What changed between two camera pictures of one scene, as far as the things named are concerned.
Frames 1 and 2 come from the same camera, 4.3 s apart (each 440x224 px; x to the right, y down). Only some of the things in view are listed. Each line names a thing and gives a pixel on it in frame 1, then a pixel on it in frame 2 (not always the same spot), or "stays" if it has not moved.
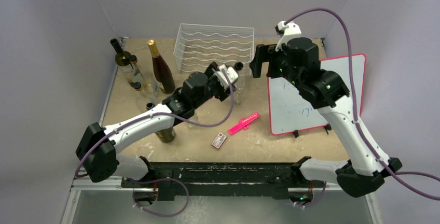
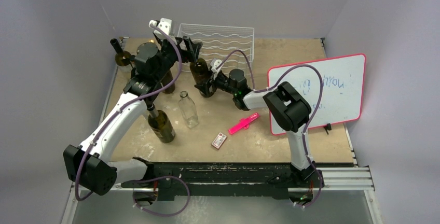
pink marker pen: [244, 123] stays
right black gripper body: [260, 60] -> [207, 85]
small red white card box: [219, 140] stays
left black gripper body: [214, 87] -> [169, 56]
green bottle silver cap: [238, 66] -> [200, 71]
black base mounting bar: [172, 180] stays
